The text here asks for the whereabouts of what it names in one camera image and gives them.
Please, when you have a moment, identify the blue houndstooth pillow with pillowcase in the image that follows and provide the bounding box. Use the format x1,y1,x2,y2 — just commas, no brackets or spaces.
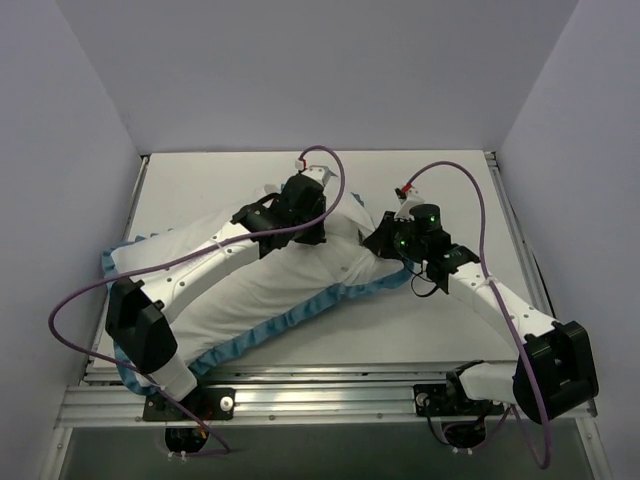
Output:
101,187,411,377

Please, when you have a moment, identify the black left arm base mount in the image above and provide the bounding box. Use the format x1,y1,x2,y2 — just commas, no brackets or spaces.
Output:
142,387,236,422

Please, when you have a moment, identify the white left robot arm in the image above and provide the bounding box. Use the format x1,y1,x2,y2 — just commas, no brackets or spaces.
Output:
106,166,332,419

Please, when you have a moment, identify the aluminium front rail frame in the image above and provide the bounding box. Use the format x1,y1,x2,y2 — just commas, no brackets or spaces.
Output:
54,362,599,427

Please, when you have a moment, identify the aluminium right side rail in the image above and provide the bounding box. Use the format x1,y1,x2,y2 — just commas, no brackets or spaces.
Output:
482,149,574,376

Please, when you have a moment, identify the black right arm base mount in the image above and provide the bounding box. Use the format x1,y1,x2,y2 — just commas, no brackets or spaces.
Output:
413,383,505,418

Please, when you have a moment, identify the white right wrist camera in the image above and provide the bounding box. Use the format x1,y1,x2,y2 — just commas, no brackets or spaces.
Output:
394,184,424,219

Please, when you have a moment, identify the aluminium left side rail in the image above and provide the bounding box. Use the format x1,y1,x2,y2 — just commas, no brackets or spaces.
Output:
92,155,150,351

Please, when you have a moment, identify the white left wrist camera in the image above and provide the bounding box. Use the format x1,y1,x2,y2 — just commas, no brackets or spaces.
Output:
295,159,335,188

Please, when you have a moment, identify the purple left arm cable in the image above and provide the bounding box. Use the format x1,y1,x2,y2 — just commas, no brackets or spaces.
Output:
48,145,347,457

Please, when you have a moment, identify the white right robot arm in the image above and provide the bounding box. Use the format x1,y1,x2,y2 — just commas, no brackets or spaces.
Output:
364,204,599,424

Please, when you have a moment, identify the aluminium rail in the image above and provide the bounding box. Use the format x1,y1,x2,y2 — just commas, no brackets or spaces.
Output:
92,155,150,351
482,149,574,376

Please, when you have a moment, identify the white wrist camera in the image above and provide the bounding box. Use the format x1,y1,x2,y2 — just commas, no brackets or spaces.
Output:
394,184,424,219
295,159,335,188

